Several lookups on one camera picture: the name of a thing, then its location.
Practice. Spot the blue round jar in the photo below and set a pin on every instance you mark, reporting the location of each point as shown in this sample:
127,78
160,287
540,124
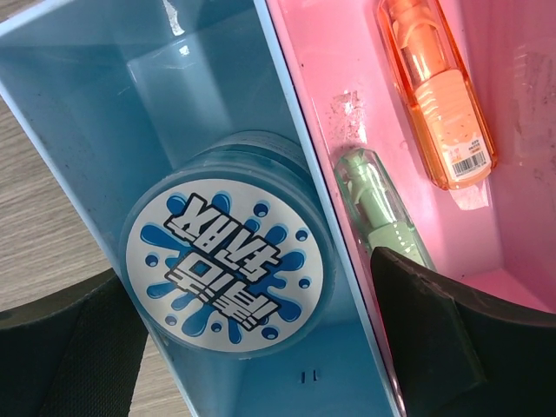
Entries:
231,254

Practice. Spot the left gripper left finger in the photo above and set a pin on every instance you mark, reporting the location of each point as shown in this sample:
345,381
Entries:
76,352

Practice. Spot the light green pen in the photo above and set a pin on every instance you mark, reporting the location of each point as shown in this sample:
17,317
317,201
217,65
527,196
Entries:
375,208

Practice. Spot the orange highlighter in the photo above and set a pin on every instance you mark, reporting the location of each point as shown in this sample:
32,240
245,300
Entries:
452,136

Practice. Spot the pink plastic bin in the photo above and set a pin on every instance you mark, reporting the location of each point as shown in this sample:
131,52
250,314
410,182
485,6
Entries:
497,236

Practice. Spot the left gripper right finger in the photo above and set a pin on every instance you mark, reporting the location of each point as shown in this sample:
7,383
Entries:
458,351

